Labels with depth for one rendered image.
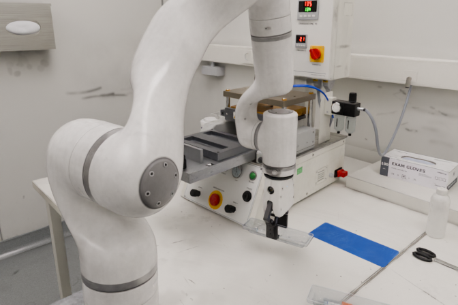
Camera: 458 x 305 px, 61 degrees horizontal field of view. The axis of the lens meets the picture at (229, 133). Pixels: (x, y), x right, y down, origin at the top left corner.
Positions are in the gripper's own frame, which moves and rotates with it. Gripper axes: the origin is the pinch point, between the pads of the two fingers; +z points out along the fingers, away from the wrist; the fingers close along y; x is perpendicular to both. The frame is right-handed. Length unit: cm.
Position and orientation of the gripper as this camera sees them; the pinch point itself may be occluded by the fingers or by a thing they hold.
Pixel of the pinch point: (277, 227)
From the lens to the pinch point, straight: 107.4
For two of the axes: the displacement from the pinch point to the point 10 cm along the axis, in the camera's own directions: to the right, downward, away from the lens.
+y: 5.1, -2.5, 8.2
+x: -8.6, -1.4, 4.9
